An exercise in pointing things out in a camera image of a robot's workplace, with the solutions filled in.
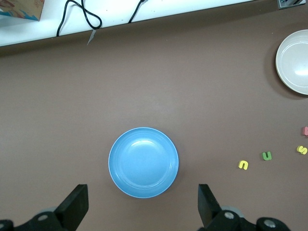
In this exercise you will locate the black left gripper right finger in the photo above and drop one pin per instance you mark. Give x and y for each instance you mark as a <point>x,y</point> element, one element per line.
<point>209,209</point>

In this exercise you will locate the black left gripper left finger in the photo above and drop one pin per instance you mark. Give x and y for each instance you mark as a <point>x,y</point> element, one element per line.
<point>69,211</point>

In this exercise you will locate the yellow foam letter u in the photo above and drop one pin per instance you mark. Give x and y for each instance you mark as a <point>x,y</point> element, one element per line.
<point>243,162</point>

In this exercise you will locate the green foam letter u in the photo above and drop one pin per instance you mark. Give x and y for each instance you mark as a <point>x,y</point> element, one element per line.
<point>267,158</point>

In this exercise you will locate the yellow foam letter s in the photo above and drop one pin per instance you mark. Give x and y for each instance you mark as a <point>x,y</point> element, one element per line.
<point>302,149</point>

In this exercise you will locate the blue plate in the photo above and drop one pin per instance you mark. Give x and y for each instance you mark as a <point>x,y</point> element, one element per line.
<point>143,162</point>

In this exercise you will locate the pink foam letter w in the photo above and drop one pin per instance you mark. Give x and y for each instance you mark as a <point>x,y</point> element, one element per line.
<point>305,131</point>

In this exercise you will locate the beige plate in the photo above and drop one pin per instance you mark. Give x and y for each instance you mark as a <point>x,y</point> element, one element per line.
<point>296,62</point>

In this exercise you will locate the grey tape scrap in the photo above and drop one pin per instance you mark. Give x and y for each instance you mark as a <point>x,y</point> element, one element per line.
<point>91,36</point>

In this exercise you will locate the cardboard box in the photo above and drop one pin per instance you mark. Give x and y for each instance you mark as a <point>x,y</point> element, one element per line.
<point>24,9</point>

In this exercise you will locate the aluminium profile post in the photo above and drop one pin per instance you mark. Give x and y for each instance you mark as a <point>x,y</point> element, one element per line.
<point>288,3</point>

